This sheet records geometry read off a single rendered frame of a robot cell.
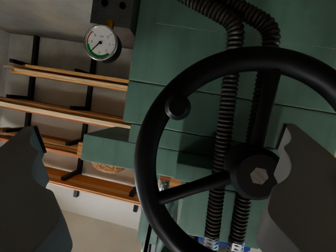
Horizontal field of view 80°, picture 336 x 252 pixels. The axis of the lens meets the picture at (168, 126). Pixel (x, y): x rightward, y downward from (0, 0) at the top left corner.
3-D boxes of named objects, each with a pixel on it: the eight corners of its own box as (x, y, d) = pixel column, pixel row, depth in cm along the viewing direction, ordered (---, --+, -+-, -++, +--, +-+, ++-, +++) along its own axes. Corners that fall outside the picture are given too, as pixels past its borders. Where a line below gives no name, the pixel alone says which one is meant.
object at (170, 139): (324, 157, 40) (319, 177, 41) (276, 141, 61) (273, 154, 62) (130, 123, 43) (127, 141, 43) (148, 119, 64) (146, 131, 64)
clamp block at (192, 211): (273, 199, 33) (262, 251, 33) (247, 173, 46) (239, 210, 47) (182, 181, 33) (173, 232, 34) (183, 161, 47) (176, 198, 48)
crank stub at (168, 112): (197, 105, 18) (179, 127, 18) (194, 106, 23) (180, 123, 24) (175, 86, 18) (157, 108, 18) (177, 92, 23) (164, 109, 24)
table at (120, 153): (431, 210, 31) (420, 247, 31) (308, 160, 61) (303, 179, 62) (54, 139, 35) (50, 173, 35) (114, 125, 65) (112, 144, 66)
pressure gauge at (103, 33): (121, 15, 35) (114, 62, 36) (127, 24, 39) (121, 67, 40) (86, 10, 36) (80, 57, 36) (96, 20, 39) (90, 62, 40)
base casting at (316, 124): (347, 115, 40) (336, 160, 40) (251, 112, 97) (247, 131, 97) (126, 79, 42) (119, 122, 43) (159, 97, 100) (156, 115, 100)
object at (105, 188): (180, 42, 232) (147, 237, 253) (183, 56, 287) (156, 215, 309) (-21, 17, 269) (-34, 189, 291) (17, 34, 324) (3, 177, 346)
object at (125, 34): (136, -17, 37) (129, 28, 38) (147, 15, 49) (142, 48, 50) (92, -22, 38) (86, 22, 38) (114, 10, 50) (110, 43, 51)
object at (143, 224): (162, 209, 79) (155, 245, 80) (164, 199, 88) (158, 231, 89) (141, 205, 80) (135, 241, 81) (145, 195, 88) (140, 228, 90)
